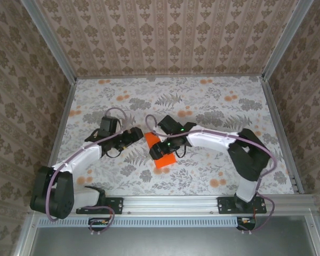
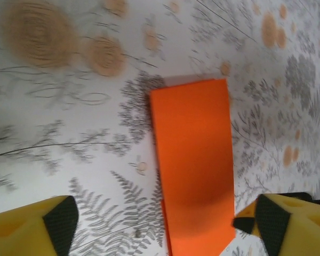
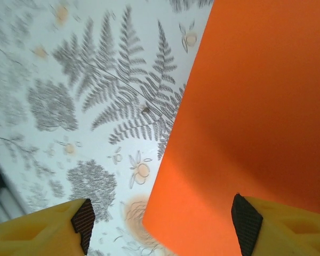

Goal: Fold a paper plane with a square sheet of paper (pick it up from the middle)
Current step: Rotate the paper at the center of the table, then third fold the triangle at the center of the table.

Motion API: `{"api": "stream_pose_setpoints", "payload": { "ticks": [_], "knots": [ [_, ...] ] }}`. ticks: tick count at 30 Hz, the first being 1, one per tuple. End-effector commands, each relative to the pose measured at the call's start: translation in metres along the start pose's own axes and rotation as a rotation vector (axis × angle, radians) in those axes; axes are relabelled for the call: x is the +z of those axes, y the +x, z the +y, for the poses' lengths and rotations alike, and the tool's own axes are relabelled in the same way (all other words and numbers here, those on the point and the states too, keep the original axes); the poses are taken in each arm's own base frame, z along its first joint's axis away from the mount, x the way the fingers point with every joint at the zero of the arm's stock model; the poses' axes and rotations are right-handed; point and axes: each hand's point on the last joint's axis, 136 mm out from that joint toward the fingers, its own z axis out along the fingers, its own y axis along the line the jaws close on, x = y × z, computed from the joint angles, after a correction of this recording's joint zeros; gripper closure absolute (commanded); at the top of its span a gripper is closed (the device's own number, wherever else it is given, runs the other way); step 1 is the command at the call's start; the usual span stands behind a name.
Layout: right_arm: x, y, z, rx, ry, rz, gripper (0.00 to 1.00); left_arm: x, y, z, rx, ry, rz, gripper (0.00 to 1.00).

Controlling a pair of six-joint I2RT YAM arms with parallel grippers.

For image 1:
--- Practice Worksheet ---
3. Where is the aluminium back rail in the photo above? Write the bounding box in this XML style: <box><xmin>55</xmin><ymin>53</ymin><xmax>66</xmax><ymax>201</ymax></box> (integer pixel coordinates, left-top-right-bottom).
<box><xmin>76</xmin><ymin>74</ymin><xmax>262</xmax><ymax>80</ymax></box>

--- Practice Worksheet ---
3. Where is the slotted grey cable duct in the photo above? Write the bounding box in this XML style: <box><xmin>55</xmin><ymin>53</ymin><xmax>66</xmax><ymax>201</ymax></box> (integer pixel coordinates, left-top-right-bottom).
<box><xmin>38</xmin><ymin>216</ymin><xmax>241</xmax><ymax>228</ymax></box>

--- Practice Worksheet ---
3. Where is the grey metal sheet panel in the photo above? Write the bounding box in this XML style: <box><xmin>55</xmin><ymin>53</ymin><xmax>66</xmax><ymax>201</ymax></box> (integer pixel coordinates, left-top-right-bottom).
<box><xmin>29</xmin><ymin>226</ymin><xmax>318</xmax><ymax>256</ymax></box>

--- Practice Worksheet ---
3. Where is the aluminium lower frame bar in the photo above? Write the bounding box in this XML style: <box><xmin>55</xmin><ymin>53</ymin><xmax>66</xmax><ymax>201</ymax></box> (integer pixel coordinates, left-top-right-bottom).
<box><xmin>13</xmin><ymin>213</ymin><xmax>41</xmax><ymax>256</ymax></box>
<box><xmin>305</xmin><ymin>213</ymin><xmax>320</xmax><ymax>256</ymax></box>

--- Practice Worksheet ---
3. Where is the orange square paper sheet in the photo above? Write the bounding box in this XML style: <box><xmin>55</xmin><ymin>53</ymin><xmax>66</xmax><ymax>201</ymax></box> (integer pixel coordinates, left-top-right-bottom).
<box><xmin>145</xmin><ymin>131</ymin><xmax>178</xmax><ymax>170</ymax></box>

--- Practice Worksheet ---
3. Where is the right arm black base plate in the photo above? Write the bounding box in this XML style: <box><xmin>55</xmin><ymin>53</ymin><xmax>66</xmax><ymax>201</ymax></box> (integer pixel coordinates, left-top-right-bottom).
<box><xmin>218</xmin><ymin>196</ymin><xmax>267</xmax><ymax>215</ymax></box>

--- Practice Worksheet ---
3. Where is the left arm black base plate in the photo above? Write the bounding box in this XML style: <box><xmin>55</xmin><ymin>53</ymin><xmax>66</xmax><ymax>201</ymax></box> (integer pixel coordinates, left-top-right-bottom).
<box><xmin>76</xmin><ymin>196</ymin><xmax>123</xmax><ymax>215</ymax></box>

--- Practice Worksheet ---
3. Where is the aluminium side rail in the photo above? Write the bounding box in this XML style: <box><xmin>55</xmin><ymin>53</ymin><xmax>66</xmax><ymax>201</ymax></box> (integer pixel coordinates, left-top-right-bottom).
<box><xmin>39</xmin><ymin>79</ymin><xmax>78</xmax><ymax>196</ymax></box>
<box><xmin>259</xmin><ymin>76</ymin><xmax>305</xmax><ymax>195</ymax></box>

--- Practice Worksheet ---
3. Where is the floral patterned table cover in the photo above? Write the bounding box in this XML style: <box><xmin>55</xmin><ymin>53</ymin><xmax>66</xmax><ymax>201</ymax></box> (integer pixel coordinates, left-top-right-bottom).
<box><xmin>47</xmin><ymin>76</ymin><xmax>295</xmax><ymax>197</ymax></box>

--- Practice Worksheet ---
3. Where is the aluminium front frame beam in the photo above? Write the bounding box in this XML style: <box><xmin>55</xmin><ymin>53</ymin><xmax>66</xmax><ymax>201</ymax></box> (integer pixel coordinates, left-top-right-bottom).
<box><xmin>29</xmin><ymin>194</ymin><xmax>317</xmax><ymax>216</ymax></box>

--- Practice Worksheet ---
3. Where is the aluminium corner post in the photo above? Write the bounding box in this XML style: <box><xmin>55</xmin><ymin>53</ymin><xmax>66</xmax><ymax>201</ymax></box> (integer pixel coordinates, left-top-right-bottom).
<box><xmin>261</xmin><ymin>0</ymin><xmax>315</xmax><ymax>81</ymax></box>
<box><xmin>20</xmin><ymin>0</ymin><xmax>78</xmax><ymax>82</ymax></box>

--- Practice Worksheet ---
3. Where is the small black connector box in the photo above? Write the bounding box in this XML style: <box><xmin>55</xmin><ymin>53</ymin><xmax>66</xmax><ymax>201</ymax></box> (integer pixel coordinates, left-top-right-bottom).
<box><xmin>88</xmin><ymin>217</ymin><xmax>113</xmax><ymax>232</ymax></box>
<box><xmin>236</xmin><ymin>216</ymin><xmax>257</xmax><ymax>231</ymax></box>

